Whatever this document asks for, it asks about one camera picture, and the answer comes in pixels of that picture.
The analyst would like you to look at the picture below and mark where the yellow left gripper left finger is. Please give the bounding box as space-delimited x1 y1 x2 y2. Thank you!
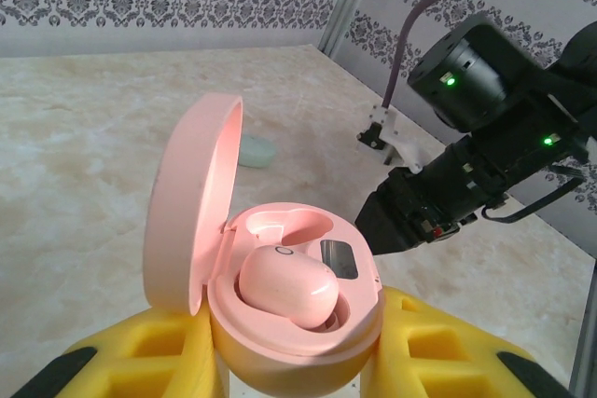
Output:
18 309 225 398

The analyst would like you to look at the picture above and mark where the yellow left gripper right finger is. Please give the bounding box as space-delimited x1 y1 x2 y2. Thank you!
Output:
366 284 577 398

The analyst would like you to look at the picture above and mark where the pink wireless earbud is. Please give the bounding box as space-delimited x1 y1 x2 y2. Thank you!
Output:
237 244 340 330

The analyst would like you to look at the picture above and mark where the pink earbud charging case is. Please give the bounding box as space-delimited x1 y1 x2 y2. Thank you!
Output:
143 93 387 394

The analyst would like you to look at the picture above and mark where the green earbud charging case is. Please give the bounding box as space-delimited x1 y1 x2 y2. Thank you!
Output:
238 133 277 170

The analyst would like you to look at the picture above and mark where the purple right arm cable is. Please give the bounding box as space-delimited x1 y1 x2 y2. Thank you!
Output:
382 0 597 113

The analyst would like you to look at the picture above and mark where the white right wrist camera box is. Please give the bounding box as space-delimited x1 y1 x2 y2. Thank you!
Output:
356 106 423 173

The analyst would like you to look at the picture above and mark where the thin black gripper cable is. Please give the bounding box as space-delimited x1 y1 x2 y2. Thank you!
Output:
482 176 582 223

